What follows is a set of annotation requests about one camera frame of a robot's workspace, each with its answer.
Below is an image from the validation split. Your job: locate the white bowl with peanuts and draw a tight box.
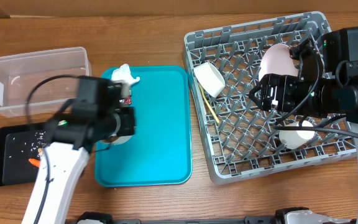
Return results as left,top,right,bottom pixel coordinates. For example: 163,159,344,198
194,62,226,98

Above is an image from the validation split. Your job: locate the yellow plastic spoon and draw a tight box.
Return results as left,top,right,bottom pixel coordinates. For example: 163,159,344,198
198,84,220,124

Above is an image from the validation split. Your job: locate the clear plastic bin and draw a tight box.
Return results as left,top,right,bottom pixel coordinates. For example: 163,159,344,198
0,47,92,118

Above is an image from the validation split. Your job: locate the white paper cup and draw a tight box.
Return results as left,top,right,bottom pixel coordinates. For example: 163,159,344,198
279,131,315,149

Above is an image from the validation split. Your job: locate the grey bowl with peanuts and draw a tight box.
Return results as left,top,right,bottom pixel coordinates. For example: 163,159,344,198
101,136,132,145

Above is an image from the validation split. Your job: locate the teal plastic tray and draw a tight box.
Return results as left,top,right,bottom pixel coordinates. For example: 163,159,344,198
94,65,192,187

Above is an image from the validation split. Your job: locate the black waste tray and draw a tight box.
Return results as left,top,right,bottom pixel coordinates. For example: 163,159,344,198
0,123,85,187

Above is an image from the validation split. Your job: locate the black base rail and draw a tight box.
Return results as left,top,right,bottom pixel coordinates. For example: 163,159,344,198
73,206,357,224

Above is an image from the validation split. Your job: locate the foil wrapper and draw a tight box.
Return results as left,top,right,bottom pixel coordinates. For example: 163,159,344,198
120,93,132,106

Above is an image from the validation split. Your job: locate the white napkin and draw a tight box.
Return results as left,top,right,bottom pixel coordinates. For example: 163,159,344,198
111,63,140,86

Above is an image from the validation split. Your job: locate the rice and peanut pile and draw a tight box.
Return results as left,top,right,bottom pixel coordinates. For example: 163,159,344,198
6,131,46,159

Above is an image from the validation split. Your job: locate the orange carrot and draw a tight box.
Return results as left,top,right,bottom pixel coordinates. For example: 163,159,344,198
28,158,40,167

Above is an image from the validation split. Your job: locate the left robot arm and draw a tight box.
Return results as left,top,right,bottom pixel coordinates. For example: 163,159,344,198
22,76,135,223

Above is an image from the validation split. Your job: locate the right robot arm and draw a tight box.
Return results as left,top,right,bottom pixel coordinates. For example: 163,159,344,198
249,27,358,223

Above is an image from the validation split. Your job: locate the grey dishwasher rack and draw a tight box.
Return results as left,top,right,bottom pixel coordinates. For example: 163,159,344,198
183,11,356,184

